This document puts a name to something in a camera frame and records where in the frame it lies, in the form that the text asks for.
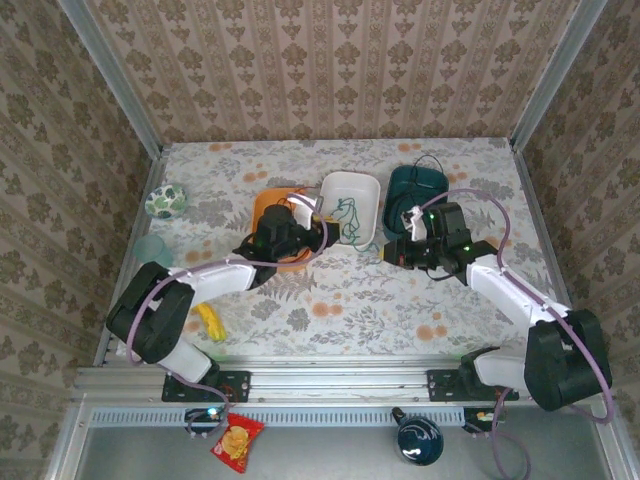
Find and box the wires bundle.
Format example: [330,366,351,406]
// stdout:
[327,196,381,254]

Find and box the orange plastic bin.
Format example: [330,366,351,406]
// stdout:
[251,187,316,273]

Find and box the white plastic bin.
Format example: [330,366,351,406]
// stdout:
[317,171,381,247]

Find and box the floral tablecloth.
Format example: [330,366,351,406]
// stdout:
[112,138,571,359]

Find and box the dark green plastic bin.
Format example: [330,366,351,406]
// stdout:
[381,164,450,241]

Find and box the yellow banana toy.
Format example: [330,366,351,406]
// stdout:
[192,302,227,343]

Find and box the green patterned ball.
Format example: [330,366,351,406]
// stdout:
[144,183,189,220]

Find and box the translucent green cup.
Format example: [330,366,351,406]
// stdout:
[132,234,175,269]

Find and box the dark blue round kettle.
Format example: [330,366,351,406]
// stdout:
[391,406,445,467]

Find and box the red snack bag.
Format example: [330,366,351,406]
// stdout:
[209,412,265,474]

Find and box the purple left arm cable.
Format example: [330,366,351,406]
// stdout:
[124,193,330,441]

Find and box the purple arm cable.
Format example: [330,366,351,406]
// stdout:
[417,189,615,480]
[124,193,330,441]

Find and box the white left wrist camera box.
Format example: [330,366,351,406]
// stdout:
[294,193,326,221]

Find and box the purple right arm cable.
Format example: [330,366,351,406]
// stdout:
[417,189,615,480]

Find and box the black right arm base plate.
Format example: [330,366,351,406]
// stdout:
[426,368,521,403]

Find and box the aluminium front frame rail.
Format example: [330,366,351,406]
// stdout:
[74,355,601,404]

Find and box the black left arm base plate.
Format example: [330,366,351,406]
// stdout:
[161,369,251,404]

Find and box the grey slotted cable duct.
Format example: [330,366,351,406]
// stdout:
[89,407,466,427]

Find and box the aluminium frame post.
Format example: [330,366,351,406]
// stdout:
[57,0,164,156]
[512,0,609,151]

